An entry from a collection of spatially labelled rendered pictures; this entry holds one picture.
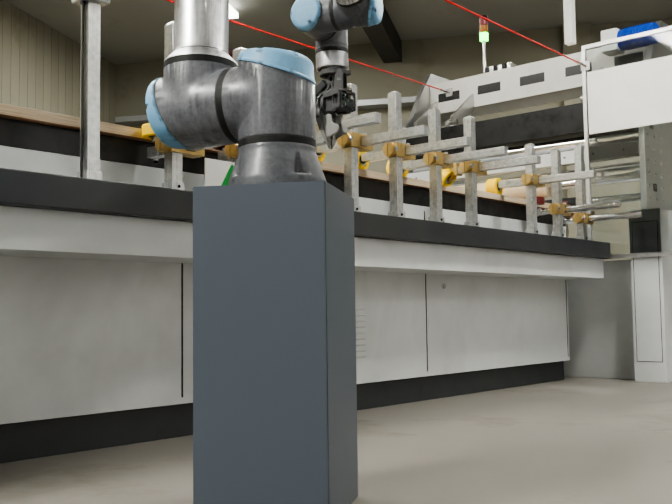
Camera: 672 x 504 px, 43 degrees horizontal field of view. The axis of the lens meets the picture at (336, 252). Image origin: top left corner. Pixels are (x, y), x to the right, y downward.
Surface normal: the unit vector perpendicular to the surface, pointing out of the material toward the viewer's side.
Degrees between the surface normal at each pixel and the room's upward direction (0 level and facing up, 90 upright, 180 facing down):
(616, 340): 90
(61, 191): 90
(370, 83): 90
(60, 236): 90
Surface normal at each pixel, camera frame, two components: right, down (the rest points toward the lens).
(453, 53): -0.22, -0.07
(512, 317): 0.75, -0.06
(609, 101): -0.66, -0.04
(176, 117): -0.36, 0.34
